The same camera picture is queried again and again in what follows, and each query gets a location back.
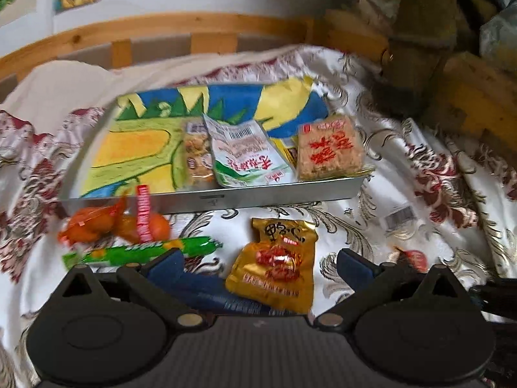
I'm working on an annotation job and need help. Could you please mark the green sausage stick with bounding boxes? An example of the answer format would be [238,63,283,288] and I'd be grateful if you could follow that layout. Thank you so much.
[62,236,224,270]

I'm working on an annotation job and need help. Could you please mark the golden snack packet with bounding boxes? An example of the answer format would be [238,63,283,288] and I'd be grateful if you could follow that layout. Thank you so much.
[225,217,317,315]

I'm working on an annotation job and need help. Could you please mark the clear nut snack packet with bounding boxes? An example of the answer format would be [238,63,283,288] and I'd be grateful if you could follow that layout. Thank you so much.
[184,121,217,189]

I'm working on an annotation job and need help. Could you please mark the orange snack packet red label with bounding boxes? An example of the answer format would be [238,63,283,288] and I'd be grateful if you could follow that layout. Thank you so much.
[58,185,171,248]

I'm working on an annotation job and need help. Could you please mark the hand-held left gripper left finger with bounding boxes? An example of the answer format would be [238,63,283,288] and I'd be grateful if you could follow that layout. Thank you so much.
[42,248,207,328]

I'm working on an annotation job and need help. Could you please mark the white snack packet with barcode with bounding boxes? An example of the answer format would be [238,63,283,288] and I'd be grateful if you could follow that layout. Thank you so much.
[202,113,298,189]

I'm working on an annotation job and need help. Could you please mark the clear plastic bag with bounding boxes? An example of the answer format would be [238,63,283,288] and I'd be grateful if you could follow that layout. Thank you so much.
[479,8,517,74]

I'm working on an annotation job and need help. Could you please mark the blue snack packet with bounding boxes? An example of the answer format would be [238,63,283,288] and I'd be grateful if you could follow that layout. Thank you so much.
[172,269,284,317]

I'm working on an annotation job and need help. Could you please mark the tan rice cracker packet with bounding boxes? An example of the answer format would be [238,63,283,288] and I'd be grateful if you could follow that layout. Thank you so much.
[298,115,365,182]

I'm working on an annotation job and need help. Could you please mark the dinosaur drawing tray liner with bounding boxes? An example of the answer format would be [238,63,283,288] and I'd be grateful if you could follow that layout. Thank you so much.
[80,77,331,199]

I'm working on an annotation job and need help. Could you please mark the yellow snack packet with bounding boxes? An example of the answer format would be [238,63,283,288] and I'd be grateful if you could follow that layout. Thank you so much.
[269,137,301,180]

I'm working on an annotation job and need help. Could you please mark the grey metal tray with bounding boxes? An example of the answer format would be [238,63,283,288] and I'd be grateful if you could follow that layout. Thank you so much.
[60,83,377,216]

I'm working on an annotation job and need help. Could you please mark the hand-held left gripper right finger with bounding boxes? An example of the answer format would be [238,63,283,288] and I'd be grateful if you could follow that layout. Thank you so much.
[314,248,478,328]

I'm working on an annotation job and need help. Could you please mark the floral printed satin blanket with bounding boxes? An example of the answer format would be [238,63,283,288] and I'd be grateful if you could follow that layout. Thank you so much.
[0,44,517,388]

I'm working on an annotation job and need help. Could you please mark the cream bed sheet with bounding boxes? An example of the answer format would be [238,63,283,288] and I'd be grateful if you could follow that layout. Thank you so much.
[0,46,308,111]

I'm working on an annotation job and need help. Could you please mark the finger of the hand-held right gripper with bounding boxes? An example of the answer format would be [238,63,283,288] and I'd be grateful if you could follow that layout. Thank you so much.
[470,278,517,324]

